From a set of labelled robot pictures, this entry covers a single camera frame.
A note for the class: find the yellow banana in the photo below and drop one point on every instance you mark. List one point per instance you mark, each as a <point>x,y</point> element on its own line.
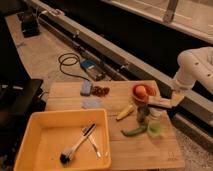
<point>125,112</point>

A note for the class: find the clear plastic piece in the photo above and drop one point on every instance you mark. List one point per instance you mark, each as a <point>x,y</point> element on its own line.
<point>91,103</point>

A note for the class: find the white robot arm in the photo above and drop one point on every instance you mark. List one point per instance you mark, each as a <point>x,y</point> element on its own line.
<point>194,65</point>

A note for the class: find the black box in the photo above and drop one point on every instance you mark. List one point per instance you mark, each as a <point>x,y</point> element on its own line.
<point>29,25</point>

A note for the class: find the wooden cutting board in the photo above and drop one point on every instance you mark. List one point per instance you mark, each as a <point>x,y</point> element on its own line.
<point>127,153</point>

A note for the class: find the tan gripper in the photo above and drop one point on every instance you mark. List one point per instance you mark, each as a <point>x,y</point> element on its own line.
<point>174,101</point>

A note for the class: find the yellow plastic tray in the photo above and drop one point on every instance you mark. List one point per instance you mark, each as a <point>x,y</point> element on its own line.
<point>50,133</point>

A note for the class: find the blue electronic device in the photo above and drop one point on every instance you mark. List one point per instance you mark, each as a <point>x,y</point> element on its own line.
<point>95,72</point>

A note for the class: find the green plastic cup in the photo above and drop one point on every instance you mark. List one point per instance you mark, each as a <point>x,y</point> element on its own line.
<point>154,129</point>

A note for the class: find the black chair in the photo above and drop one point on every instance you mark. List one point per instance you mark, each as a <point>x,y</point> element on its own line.
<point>16,106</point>

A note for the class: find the blue sponge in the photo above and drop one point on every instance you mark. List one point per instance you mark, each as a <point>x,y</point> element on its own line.
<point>86,88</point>

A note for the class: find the metal fork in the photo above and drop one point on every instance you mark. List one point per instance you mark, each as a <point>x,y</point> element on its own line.
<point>93,143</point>

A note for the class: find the black-headed brush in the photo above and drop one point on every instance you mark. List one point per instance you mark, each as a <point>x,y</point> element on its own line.
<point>68,153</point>

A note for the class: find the green chili pepper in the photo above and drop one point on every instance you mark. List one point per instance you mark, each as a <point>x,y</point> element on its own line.
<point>134,132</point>

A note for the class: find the orange fruit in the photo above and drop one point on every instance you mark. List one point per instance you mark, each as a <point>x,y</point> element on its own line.
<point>140,91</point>

